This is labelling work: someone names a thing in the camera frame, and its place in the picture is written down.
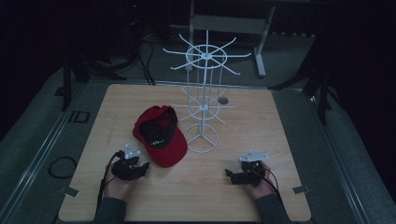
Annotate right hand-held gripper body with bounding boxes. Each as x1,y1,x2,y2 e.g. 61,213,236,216
237,149,270,188

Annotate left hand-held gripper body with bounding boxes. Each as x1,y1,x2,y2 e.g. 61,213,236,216
111,144,142,182

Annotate red baseball cap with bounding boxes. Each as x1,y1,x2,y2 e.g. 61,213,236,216
132,105,189,169

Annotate white wire display rack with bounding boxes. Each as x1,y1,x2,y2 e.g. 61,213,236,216
162,29,252,154

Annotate person's right hand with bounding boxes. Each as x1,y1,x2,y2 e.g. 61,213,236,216
243,161,277,201

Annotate person's left hand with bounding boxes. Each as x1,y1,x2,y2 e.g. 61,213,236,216
103,162,138,201

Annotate grey tape strip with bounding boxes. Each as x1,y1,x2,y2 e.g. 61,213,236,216
291,185,312,195
64,186,80,199

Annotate black tripod stand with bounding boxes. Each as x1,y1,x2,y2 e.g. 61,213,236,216
61,50,128,112
268,60,333,126

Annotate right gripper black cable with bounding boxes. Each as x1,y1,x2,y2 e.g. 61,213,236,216
255,163,287,217

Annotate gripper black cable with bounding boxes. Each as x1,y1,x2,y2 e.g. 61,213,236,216
95,150,126,216
255,163,287,217

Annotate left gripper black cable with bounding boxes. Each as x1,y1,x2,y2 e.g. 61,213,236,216
95,150,126,216

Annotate black floor cables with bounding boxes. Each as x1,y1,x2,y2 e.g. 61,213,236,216
111,36,157,87

